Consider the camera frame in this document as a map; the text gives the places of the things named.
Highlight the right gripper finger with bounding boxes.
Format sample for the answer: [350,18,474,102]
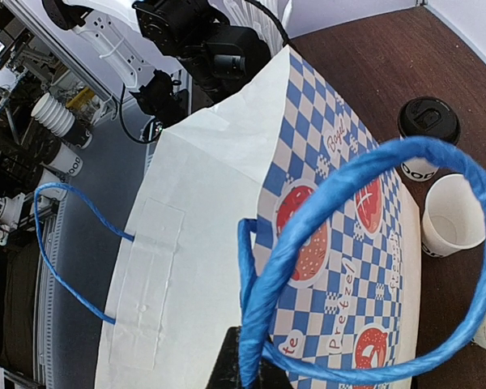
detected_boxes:
[204,323,295,389]

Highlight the blue checkered paper bag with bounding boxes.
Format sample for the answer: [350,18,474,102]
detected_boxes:
[56,47,486,388]

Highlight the white paper cups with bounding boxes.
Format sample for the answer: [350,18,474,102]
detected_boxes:
[421,173,486,258]

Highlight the black cup lid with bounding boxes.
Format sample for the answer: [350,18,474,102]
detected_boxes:
[397,96,461,145]

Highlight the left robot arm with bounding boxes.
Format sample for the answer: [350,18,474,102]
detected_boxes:
[42,1,271,127]

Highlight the background stacked paper cups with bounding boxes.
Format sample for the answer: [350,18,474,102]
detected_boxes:
[30,92,94,179]

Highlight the aluminium front rail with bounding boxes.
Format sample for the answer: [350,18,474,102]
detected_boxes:
[33,199,67,388]

